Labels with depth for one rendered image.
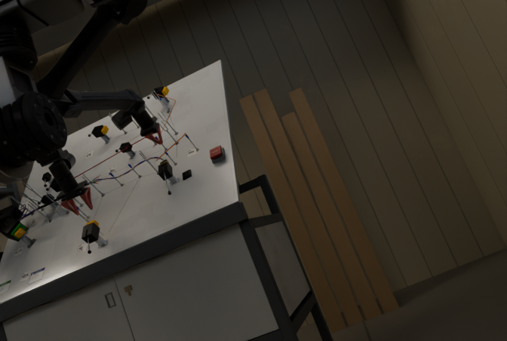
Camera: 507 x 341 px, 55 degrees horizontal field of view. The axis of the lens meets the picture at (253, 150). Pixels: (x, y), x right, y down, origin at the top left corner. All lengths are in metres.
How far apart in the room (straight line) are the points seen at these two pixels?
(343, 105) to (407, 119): 0.50
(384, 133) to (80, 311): 2.67
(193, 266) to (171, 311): 0.19
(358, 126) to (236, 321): 2.42
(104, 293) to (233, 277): 0.53
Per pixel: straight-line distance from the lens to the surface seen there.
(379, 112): 3.97
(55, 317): 2.20
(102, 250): 2.04
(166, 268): 1.91
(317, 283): 3.38
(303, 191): 3.44
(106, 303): 2.06
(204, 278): 1.86
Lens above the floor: 0.70
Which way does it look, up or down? 10 degrees up
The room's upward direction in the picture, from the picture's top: 22 degrees counter-clockwise
